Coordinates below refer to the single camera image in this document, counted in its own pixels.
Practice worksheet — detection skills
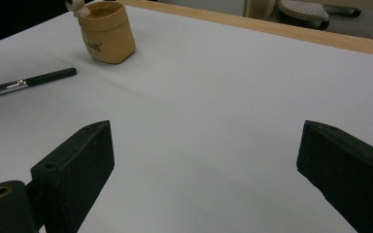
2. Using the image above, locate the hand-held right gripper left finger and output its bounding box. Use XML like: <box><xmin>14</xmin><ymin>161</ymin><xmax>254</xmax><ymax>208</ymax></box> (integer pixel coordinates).
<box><xmin>30</xmin><ymin>119</ymin><xmax>116</xmax><ymax>233</ymax></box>

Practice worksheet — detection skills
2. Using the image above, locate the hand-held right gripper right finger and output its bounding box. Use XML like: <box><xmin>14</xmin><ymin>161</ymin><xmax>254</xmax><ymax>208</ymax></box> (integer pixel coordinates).
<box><xmin>296</xmin><ymin>119</ymin><xmax>373</xmax><ymax>233</ymax></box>

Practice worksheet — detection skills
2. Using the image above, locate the black makeup brush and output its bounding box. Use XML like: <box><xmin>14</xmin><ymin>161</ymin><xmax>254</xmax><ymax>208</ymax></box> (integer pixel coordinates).
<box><xmin>0</xmin><ymin>67</ymin><xmax>79</xmax><ymax>104</ymax></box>

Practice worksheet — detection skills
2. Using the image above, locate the tan cup with hedgehog figure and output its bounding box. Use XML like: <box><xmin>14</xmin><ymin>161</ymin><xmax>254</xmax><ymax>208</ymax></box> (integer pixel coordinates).
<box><xmin>65</xmin><ymin>0</ymin><xmax>137</xmax><ymax>65</ymax></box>

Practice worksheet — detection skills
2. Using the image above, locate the white table sheet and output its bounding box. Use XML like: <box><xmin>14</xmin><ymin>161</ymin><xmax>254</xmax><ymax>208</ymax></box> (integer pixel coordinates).
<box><xmin>0</xmin><ymin>4</ymin><xmax>373</xmax><ymax>233</ymax></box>

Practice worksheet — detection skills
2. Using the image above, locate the light wooden table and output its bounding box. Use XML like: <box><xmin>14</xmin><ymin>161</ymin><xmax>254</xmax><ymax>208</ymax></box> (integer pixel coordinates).
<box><xmin>116</xmin><ymin>0</ymin><xmax>373</xmax><ymax>59</ymax></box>

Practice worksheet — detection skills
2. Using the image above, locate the black curtain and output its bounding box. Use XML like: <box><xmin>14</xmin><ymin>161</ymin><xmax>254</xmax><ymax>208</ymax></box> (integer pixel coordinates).
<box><xmin>0</xmin><ymin>0</ymin><xmax>95</xmax><ymax>49</ymax></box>

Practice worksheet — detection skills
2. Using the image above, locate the office chair base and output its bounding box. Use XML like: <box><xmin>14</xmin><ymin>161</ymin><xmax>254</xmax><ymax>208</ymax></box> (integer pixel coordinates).
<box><xmin>278</xmin><ymin>0</ymin><xmax>363</xmax><ymax>31</ymax></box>

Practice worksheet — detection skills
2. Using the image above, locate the wooden desk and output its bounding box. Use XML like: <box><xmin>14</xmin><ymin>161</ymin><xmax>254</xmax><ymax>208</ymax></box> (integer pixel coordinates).
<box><xmin>244</xmin><ymin>0</ymin><xmax>277</xmax><ymax>20</ymax></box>

